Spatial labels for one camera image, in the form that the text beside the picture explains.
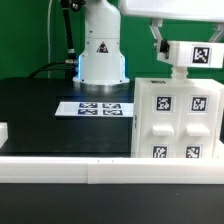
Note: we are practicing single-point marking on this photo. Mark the white cabinet body box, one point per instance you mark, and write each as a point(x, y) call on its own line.
point(181, 87)

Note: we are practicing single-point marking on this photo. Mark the white cabinet top block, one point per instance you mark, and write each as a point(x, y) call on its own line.
point(191, 54)

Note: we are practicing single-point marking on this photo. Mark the white L-shaped boundary frame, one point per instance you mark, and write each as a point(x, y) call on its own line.
point(110, 170)

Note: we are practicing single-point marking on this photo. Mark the white cabinet door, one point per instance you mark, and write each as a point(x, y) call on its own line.
point(161, 125)
point(198, 126)

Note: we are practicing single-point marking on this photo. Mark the white marker sheet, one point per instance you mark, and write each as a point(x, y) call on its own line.
point(94, 109)

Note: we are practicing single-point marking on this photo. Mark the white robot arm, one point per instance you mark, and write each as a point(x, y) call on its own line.
point(102, 65)

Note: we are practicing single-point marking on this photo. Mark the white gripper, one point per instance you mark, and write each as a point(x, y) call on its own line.
point(194, 10)

